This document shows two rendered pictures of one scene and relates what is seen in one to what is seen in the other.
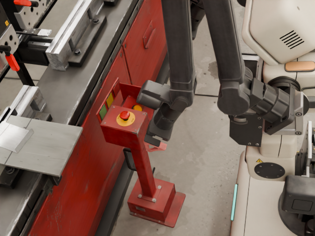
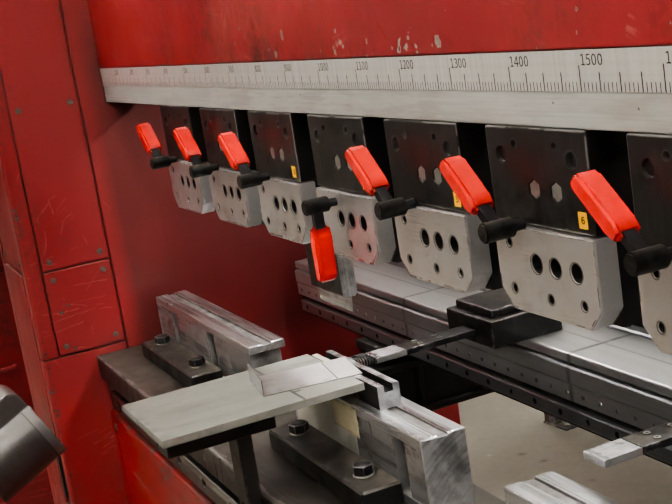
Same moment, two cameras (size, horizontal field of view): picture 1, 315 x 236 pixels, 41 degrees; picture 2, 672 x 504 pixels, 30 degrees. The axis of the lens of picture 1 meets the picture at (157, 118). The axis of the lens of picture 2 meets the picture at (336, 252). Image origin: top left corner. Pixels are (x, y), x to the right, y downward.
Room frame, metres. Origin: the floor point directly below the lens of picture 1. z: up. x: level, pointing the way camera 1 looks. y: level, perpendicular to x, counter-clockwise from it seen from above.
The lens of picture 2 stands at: (1.96, -0.62, 1.47)
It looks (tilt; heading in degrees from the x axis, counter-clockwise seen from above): 12 degrees down; 133
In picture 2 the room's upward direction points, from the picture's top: 9 degrees counter-clockwise
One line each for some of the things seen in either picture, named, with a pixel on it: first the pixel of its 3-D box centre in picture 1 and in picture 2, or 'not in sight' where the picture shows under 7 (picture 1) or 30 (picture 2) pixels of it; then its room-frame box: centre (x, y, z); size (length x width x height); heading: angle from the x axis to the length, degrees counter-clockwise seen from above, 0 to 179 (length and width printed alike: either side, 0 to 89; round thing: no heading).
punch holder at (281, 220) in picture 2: not in sight; (305, 170); (0.86, 0.54, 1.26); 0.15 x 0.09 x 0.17; 156
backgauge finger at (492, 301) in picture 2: not in sight; (455, 327); (0.96, 0.67, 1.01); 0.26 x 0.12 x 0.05; 66
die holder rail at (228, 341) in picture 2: not in sight; (218, 341); (0.38, 0.75, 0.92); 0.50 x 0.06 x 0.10; 156
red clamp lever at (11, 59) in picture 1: (8, 58); (325, 238); (1.00, 0.41, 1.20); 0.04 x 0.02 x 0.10; 66
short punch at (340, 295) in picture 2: not in sight; (330, 269); (0.88, 0.53, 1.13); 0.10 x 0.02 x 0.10; 156
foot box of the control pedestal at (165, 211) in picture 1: (156, 199); not in sight; (1.07, 0.08, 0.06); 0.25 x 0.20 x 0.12; 61
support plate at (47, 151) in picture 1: (33, 143); (241, 397); (0.82, 0.39, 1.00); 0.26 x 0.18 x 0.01; 66
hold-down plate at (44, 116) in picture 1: (26, 148); (331, 463); (0.90, 0.46, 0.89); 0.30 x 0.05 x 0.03; 156
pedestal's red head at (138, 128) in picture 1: (129, 114); not in sight; (1.08, 0.11, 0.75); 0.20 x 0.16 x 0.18; 151
